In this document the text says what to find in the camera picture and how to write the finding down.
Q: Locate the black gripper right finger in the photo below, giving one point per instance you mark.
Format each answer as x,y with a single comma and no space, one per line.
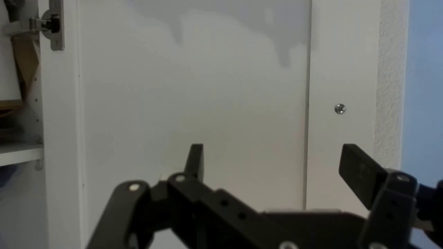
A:
391,207

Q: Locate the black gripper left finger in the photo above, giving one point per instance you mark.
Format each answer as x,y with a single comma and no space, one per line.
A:
184,212

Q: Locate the white cabinet door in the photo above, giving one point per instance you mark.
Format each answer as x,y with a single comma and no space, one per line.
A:
184,91

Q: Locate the silver cabinet door hinge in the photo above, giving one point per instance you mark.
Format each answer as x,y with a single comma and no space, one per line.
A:
42,22

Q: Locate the silver door screw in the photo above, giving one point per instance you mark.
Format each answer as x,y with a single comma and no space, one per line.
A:
340,108

